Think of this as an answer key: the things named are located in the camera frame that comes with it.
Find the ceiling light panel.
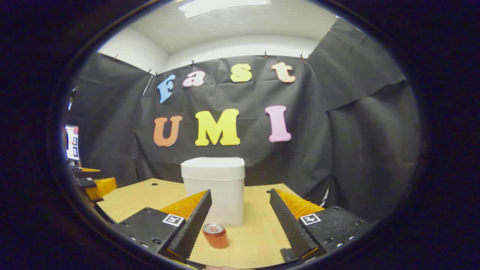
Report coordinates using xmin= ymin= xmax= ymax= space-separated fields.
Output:
xmin=178 ymin=0 xmax=271 ymax=18

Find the white desktop garbage bin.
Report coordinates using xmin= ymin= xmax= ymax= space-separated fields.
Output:
xmin=181 ymin=157 xmax=246 ymax=228

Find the red pop can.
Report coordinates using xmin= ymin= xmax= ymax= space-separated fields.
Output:
xmin=202 ymin=223 xmax=230 ymax=249

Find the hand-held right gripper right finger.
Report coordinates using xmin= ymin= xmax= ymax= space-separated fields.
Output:
xmin=269 ymin=188 xmax=370 ymax=263

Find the computer monitor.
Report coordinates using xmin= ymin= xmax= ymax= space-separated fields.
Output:
xmin=65 ymin=125 xmax=80 ymax=162

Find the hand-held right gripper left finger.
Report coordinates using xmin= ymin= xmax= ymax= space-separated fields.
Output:
xmin=112 ymin=189 xmax=213 ymax=263

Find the wooden desktop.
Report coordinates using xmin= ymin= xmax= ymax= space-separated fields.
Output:
xmin=96 ymin=178 xmax=327 ymax=269

